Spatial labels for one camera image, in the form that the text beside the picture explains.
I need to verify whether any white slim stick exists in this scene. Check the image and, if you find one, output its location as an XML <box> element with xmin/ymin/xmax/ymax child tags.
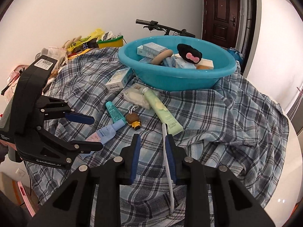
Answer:
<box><xmin>162</xmin><ymin>123</ymin><xmax>175</xmax><ymax>214</ymax></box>

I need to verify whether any grey barcode box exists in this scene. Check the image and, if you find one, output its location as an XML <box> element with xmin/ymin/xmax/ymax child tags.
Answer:
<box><xmin>142</xmin><ymin>42</ymin><xmax>167</xmax><ymax>55</ymax></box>

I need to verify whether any pale green box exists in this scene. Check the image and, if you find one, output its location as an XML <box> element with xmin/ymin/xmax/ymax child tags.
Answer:
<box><xmin>163</xmin><ymin>56</ymin><xmax>196</xmax><ymax>69</ymax></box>

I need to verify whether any light blue hand cream tube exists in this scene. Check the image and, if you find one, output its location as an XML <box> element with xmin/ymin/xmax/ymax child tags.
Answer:
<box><xmin>85</xmin><ymin>119</ymin><xmax>125</xmax><ymax>145</ymax></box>

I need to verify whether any teal small tube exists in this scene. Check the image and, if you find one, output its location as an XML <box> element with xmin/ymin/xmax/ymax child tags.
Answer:
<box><xmin>105</xmin><ymin>101</ymin><xmax>126</xmax><ymax>123</ymax></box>

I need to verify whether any clear plastic bag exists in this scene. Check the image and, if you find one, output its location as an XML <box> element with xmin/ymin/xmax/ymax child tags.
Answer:
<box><xmin>35</xmin><ymin>47</ymin><xmax>68</xmax><ymax>78</ymax></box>

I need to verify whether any beige plush toy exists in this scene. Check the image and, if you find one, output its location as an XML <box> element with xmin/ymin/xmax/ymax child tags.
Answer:
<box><xmin>62</xmin><ymin>36</ymin><xmax>82</xmax><ymax>50</ymax></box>

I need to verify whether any white Raison box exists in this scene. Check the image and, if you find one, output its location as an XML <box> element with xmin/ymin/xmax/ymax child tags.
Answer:
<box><xmin>105</xmin><ymin>68</ymin><xmax>134</xmax><ymax>91</ymax></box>

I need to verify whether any white wipes packet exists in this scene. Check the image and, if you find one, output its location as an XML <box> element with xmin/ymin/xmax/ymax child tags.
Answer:
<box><xmin>123</xmin><ymin>83</ymin><xmax>151</xmax><ymax>110</ymax></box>

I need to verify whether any blue plaid cloth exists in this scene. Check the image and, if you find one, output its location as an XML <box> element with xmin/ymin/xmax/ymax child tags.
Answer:
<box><xmin>25</xmin><ymin>46</ymin><xmax>290</xmax><ymax>227</ymax></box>

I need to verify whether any yellow plastic bag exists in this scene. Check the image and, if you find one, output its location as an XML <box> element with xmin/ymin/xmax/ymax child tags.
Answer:
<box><xmin>67</xmin><ymin>28</ymin><xmax>105</xmax><ymax>52</ymax></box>

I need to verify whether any yellow green container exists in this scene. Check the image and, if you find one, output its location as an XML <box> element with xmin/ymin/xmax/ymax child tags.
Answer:
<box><xmin>97</xmin><ymin>35</ymin><xmax>124</xmax><ymax>49</ymax></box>

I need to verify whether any green cream tube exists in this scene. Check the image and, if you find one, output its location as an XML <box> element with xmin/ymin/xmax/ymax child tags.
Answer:
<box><xmin>142</xmin><ymin>87</ymin><xmax>183</xmax><ymax>136</ymax></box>

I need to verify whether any blue plastic basin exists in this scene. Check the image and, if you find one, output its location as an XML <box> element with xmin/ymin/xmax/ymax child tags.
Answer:
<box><xmin>118</xmin><ymin>35</ymin><xmax>237</xmax><ymax>91</ymax></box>

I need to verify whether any black plush hair clip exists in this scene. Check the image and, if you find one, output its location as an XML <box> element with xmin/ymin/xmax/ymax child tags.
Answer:
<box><xmin>177</xmin><ymin>44</ymin><xmax>202</xmax><ymax>64</ymax></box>

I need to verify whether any blue bag on floor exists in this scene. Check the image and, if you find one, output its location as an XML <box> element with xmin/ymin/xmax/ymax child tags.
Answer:
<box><xmin>227</xmin><ymin>48</ymin><xmax>243</xmax><ymax>64</ymax></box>

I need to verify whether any dark wooden door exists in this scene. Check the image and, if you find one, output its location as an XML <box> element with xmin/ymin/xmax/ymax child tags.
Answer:
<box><xmin>202</xmin><ymin>0</ymin><xmax>240</xmax><ymax>48</ymax></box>

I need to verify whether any brown haired doll keychain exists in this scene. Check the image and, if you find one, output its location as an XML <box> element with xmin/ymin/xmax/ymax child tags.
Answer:
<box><xmin>125</xmin><ymin>112</ymin><xmax>141</xmax><ymax>131</ymax></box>

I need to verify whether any beige wooden ring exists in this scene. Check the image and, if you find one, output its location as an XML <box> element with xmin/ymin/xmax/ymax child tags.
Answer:
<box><xmin>150</xmin><ymin>49</ymin><xmax>174</xmax><ymax>65</ymax></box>

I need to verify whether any bicycle handlebar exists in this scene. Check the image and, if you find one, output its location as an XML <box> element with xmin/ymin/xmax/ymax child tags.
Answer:
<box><xmin>136</xmin><ymin>19</ymin><xmax>196</xmax><ymax>38</ymax></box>

